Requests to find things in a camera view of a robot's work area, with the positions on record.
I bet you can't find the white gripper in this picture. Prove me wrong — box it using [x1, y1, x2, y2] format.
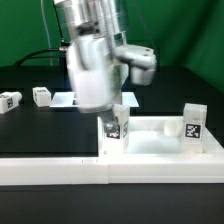
[66, 35, 128, 134]

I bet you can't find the white square tabletop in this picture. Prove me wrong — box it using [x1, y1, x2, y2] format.
[98, 116, 224, 156]

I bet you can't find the white sheet with fiducial tags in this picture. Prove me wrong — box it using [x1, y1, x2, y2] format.
[50, 92, 139, 108]

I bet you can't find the white L-shaped obstacle fence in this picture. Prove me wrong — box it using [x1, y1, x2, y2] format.
[0, 135, 224, 186]

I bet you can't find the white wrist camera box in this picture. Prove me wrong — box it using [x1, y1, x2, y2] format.
[114, 44, 157, 86]

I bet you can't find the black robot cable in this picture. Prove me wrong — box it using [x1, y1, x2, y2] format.
[13, 0, 73, 67]

